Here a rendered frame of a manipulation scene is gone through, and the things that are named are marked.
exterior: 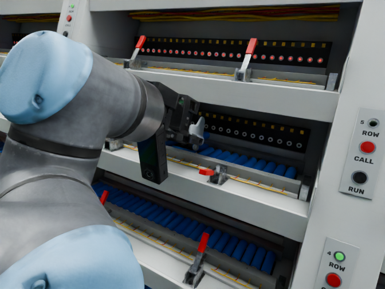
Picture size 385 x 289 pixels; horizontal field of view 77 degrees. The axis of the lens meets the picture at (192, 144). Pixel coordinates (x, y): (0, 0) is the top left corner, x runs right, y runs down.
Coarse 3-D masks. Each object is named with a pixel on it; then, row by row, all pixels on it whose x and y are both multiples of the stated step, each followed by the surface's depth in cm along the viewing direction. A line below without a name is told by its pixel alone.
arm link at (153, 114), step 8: (144, 80) 33; (144, 88) 36; (152, 88) 33; (152, 96) 32; (160, 96) 34; (152, 104) 31; (160, 104) 33; (144, 112) 30; (152, 112) 32; (160, 112) 33; (144, 120) 31; (152, 120) 32; (160, 120) 34; (136, 128) 31; (144, 128) 32; (152, 128) 33; (128, 136) 32; (136, 136) 32; (144, 136) 34
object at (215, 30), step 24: (24, 24) 110; (48, 24) 102; (144, 24) 79; (168, 24) 75; (192, 24) 71; (216, 24) 68; (240, 24) 65; (264, 24) 62; (288, 24) 59; (312, 24) 57; (336, 24) 55; (336, 48) 54; (336, 72) 54; (264, 120) 60; (288, 120) 57; (312, 120) 55; (312, 144) 55; (312, 168) 54; (144, 192) 73; (288, 240) 55
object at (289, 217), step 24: (240, 144) 59; (264, 144) 56; (120, 168) 53; (168, 168) 49; (192, 168) 50; (168, 192) 48; (192, 192) 45; (216, 192) 43; (240, 192) 42; (264, 192) 42; (312, 192) 40; (240, 216) 41; (264, 216) 39; (288, 216) 37
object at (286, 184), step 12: (132, 144) 58; (168, 156) 53; (180, 156) 52; (192, 156) 50; (204, 156) 50; (228, 168) 47; (240, 168) 46; (240, 180) 44; (252, 180) 45; (264, 180) 44; (276, 180) 43; (288, 180) 42
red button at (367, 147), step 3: (363, 144) 33; (366, 144) 33; (369, 144) 33; (372, 144) 33; (360, 147) 34; (363, 147) 33; (366, 147) 33; (369, 147) 33; (372, 147) 33; (363, 150) 33; (366, 150) 33; (369, 150) 33; (372, 150) 33
